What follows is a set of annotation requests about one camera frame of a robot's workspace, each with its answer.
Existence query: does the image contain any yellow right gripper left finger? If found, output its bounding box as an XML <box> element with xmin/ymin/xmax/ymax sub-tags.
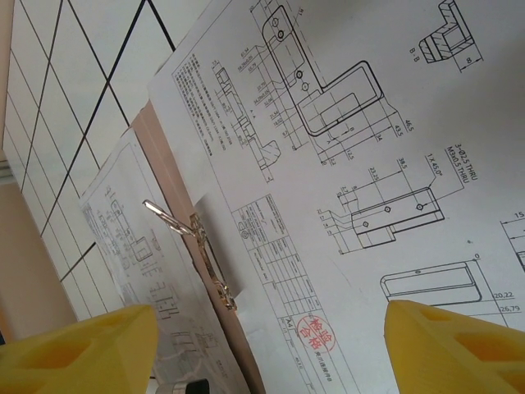
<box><xmin>0</xmin><ymin>303</ymin><xmax>160</xmax><ymax>394</ymax></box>

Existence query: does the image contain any metal folder clip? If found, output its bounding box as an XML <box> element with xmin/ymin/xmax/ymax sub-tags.
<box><xmin>142</xmin><ymin>199</ymin><xmax>239</xmax><ymax>313</ymax></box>

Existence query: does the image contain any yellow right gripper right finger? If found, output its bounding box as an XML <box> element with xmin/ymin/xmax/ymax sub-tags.
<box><xmin>382</xmin><ymin>300</ymin><xmax>525</xmax><ymax>394</ymax></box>

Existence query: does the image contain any silver and black cylindrical object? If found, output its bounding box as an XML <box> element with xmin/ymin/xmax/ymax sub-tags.
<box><xmin>157</xmin><ymin>379</ymin><xmax>212</xmax><ymax>394</ymax></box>

